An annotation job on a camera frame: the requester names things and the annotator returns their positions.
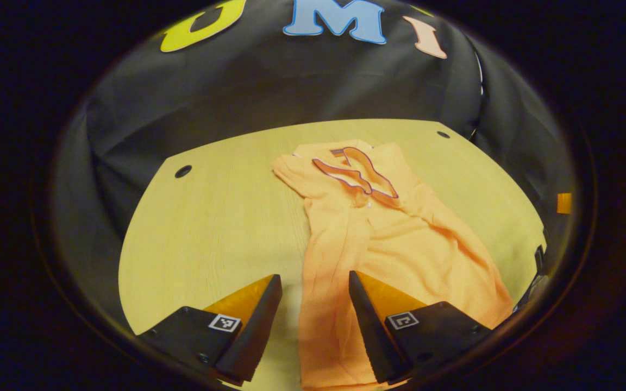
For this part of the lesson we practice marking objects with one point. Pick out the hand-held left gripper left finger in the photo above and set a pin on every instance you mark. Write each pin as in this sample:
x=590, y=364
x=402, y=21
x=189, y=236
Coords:
x=256, y=331

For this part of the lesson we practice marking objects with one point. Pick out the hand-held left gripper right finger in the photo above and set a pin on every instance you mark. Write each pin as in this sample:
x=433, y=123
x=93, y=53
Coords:
x=370, y=331

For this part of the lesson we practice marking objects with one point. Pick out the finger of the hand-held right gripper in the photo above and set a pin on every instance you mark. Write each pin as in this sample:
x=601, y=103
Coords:
x=564, y=203

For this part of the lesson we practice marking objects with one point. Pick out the orange T-shirt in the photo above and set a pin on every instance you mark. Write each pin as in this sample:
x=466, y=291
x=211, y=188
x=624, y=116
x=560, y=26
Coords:
x=389, y=244

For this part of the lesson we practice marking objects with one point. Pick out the dark grey object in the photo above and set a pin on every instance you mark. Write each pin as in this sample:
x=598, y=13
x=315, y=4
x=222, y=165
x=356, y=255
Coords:
x=533, y=290

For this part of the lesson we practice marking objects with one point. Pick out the black backdrop cloth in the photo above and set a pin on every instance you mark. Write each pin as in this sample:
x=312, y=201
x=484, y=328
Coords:
x=291, y=81

